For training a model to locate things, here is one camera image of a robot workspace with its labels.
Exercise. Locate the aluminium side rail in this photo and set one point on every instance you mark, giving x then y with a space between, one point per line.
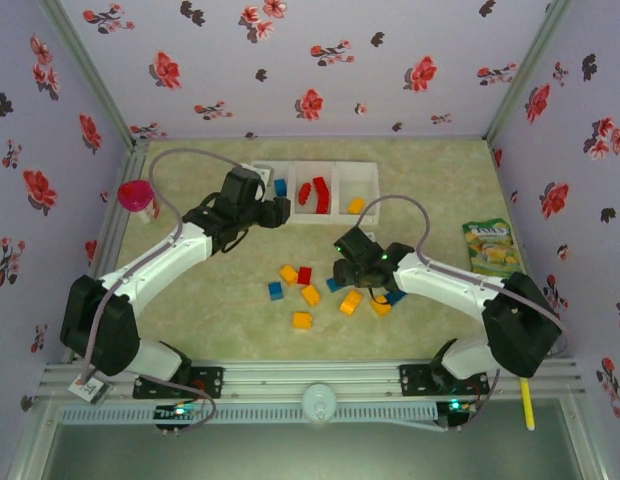
117 210

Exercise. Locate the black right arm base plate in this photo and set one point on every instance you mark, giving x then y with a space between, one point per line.
415 380

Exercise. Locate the yellow pen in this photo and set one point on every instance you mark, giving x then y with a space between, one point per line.
527 405

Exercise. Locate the aluminium frame post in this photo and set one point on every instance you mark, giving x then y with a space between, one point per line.
530 70
85 70

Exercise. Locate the circuit board with green light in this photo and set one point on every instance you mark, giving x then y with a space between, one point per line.
177 413
457 407

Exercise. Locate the green snack packet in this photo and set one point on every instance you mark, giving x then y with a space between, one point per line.
487 245

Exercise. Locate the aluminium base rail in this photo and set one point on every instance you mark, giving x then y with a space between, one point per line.
290 380

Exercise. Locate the yogurt cup with pink lid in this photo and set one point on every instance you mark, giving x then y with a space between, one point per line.
137 197

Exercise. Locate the white paper tag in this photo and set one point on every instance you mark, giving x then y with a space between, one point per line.
90 388

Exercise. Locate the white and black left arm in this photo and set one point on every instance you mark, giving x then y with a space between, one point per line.
155 260

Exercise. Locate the red square lego brick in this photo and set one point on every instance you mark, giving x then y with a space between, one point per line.
304 275

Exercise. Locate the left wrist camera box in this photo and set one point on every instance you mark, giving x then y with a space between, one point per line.
264 175

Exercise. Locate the yellow six-stud lego brick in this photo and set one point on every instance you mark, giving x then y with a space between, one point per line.
351 302

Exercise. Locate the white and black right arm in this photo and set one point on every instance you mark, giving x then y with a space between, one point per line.
440 285

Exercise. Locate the red long curved lego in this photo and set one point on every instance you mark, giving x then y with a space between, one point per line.
321 196

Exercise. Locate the blue lego brick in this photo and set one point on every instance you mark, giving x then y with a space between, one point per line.
275 291
396 298
280 187
332 285

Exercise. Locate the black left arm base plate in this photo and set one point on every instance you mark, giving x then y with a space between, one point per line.
210 382

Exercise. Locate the white round knob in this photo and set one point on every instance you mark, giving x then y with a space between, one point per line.
319 400

